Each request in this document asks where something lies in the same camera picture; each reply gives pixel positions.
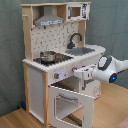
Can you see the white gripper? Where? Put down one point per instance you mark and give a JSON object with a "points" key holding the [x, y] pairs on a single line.
{"points": [[84, 73]]}

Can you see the white oven door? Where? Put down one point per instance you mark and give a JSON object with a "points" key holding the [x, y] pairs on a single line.
{"points": [[63, 102]]}

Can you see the black toy stovetop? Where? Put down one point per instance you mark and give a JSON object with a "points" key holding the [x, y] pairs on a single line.
{"points": [[58, 59]]}

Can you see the small steel toy pot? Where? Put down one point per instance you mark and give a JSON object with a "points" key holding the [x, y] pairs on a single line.
{"points": [[47, 56]]}

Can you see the white toy microwave door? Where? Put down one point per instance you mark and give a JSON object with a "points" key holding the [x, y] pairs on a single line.
{"points": [[77, 11]]}

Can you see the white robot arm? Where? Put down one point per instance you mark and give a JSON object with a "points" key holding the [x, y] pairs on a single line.
{"points": [[105, 70]]}

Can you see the grey toy sink basin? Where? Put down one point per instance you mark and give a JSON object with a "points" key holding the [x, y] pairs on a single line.
{"points": [[79, 51]]}

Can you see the black toy faucet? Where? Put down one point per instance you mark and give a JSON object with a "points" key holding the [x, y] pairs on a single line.
{"points": [[74, 39]]}

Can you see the wooden toy kitchen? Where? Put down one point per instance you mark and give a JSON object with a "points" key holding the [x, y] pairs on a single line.
{"points": [[39, 78]]}

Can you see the white dishwasher door with handle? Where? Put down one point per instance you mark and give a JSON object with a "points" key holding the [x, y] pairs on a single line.
{"points": [[90, 87]]}

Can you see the grey range hood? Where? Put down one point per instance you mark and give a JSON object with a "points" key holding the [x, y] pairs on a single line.
{"points": [[48, 18]]}

